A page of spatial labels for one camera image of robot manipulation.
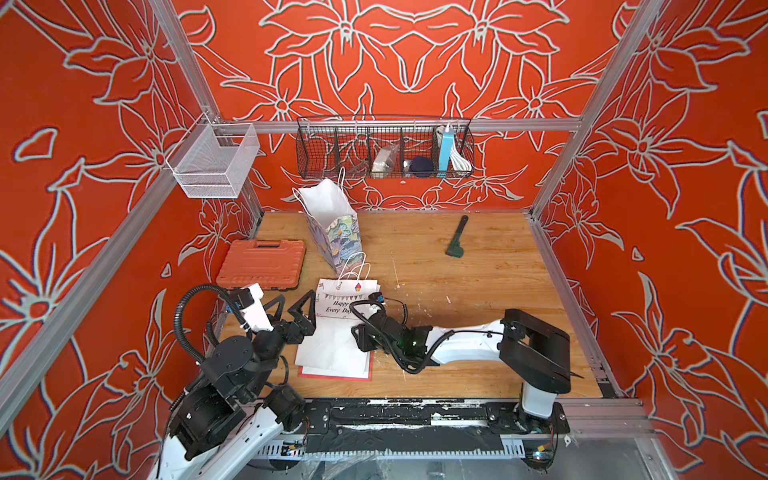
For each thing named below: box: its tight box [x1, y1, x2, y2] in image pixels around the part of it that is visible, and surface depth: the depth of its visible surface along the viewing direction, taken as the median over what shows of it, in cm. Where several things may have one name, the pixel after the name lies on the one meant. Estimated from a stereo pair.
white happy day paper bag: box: [294, 252, 380, 371], surface depth 83 cm
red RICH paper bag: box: [297, 351, 374, 382], surface depth 81 cm
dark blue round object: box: [410, 156, 434, 178], surface depth 96 cm
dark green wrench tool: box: [445, 215, 469, 258], surface depth 109 cm
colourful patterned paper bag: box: [292, 168, 363, 274], surface depth 92 cm
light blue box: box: [438, 130, 455, 171], surface depth 90 cm
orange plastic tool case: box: [216, 239, 306, 290], surface depth 100 cm
